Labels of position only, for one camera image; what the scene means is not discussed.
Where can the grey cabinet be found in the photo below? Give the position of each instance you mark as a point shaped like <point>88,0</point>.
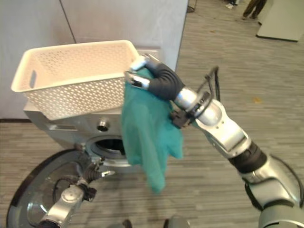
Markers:
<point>281,20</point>

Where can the silver front-load washing machine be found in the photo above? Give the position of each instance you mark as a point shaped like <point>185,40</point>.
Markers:
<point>95,133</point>

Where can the white perforated laundry basket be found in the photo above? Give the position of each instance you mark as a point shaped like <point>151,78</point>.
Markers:
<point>76,79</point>

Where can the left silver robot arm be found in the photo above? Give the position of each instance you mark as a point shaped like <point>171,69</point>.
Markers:
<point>65,202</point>

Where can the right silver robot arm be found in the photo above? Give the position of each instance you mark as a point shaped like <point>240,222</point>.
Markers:
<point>240,152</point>

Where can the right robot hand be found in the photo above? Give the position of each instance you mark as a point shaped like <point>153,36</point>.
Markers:
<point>164,82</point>

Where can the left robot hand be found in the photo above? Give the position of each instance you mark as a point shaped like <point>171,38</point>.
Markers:
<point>93,172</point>

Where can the grey partition panel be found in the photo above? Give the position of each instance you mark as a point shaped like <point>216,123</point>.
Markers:
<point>126,28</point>

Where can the person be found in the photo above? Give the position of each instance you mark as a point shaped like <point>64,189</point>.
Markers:
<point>253,9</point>

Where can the teal green cloth garment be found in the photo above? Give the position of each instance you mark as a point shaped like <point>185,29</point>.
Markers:
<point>148,133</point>

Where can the round glass washer door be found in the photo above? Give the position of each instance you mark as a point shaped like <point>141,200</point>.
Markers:
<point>42,190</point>

